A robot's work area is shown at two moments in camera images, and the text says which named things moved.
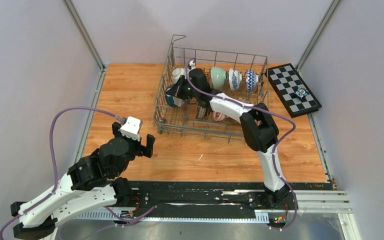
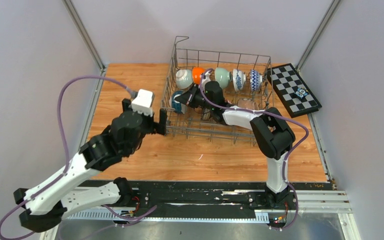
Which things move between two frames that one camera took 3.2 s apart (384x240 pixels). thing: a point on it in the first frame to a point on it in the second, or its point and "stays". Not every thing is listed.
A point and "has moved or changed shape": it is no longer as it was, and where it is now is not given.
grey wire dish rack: (205, 92) stays
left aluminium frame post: (83, 31) stays
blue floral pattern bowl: (235, 79) has moved or changed shape
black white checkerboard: (285, 80) stays
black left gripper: (143, 150) to (157, 127)
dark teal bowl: (173, 101) has moved or changed shape
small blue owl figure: (301, 92) stays
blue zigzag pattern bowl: (252, 80) has moved or changed shape
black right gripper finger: (176, 90) to (186, 97)
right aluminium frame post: (325, 20) stays
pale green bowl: (218, 77) has moved or changed shape
